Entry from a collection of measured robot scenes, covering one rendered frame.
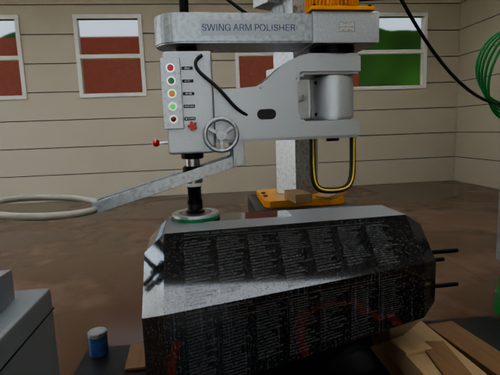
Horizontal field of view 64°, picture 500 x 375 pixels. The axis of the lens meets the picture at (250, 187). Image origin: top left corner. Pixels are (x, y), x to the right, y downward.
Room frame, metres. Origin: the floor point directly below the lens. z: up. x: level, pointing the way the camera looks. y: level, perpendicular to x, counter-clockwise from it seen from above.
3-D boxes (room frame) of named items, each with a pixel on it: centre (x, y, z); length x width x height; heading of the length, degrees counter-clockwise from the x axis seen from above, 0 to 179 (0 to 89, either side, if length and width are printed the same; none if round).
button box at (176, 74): (1.69, 0.30, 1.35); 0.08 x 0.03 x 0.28; 99
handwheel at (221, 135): (1.71, 0.12, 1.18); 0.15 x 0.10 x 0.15; 99
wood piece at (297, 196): (2.30, -0.28, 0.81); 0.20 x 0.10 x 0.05; 13
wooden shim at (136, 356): (2.01, 0.63, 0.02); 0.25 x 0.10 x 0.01; 9
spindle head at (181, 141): (1.82, 0.17, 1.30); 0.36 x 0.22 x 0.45; 99
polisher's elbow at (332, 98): (1.92, -0.40, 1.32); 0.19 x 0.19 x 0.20
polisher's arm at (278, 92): (1.86, -0.14, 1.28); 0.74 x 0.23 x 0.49; 99
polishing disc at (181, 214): (1.81, 0.25, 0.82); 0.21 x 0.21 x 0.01
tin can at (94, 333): (2.06, 0.86, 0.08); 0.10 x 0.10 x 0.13
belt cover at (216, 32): (1.87, -0.09, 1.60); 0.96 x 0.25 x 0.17; 99
